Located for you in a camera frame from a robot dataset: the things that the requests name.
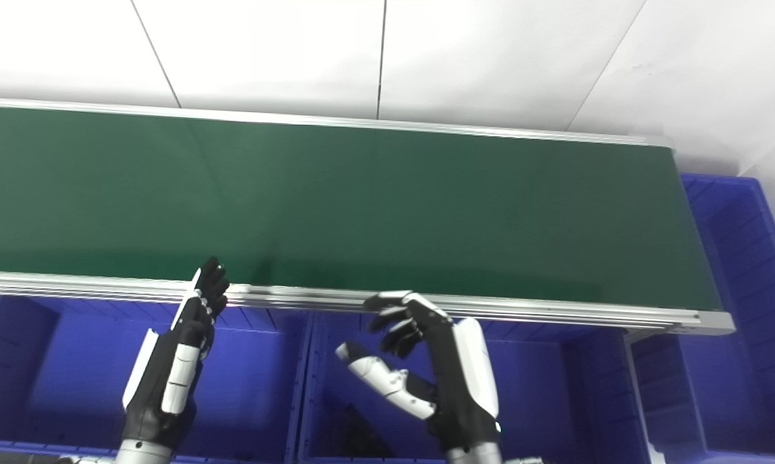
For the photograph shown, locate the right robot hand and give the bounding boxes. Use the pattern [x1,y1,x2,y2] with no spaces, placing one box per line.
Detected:
[335,291,501,452]

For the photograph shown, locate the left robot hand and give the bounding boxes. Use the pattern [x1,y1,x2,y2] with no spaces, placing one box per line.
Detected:
[122,256,231,452]

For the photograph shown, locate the black plastic part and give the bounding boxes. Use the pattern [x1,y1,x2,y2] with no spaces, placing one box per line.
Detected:
[320,403,398,459]

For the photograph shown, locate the blue plastic bin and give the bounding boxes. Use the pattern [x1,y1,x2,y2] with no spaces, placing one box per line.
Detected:
[629,173,775,464]
[297,313,654,464]
[0,295,315,464]

